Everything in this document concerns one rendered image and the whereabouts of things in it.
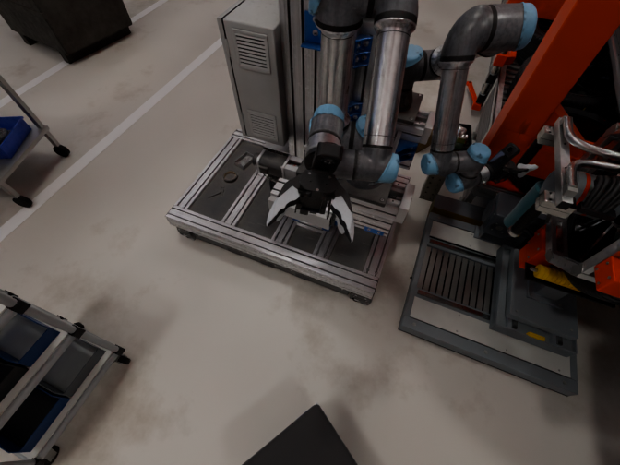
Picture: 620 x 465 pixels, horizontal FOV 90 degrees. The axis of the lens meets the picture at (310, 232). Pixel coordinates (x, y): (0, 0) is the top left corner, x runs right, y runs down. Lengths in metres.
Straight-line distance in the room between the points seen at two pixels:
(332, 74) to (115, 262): 1.75
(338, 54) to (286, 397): 1.44
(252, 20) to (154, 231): 1.49
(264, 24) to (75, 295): 1.77
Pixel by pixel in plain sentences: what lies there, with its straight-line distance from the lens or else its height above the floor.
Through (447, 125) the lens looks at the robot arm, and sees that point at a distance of 1.13.
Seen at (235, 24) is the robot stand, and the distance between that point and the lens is 1.21.
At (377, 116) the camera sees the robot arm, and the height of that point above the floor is 1.23.
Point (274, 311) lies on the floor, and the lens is 1.79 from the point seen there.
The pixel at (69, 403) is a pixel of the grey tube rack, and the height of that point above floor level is 0.15.
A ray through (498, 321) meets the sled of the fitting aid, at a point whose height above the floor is 0.15.
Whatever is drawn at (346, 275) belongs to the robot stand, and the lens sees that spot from 1.62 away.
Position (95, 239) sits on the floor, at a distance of 2.41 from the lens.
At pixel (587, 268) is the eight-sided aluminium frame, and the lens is 1.33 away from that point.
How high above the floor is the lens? 1.68
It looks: 57 degrees down
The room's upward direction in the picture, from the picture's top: straight up
